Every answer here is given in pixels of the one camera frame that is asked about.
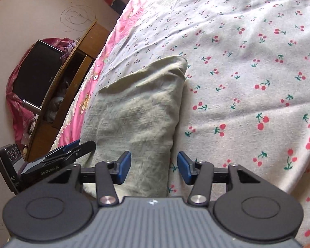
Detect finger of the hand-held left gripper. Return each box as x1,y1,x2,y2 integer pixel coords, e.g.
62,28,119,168
41,141,97,164
50,139,81,154

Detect cherry print bedsheet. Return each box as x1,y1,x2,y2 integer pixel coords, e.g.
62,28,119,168
93,0,310,246

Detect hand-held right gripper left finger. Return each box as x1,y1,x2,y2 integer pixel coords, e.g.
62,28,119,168
50,151,132,207

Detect black monitor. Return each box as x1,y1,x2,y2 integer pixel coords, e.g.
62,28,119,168
12,39,66,107

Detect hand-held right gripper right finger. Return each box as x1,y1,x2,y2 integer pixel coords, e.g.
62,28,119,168
177,151,259,207

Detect pink cover cloth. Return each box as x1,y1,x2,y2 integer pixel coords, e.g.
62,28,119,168
6,37,76,145

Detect wooden cabinet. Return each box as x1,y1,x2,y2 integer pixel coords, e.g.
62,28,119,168
24,19,110,163

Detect pink printed quilt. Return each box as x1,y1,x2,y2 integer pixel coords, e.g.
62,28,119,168
50,0,146,151

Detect light green pants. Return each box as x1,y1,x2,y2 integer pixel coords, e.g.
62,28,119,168
80,55,188,198

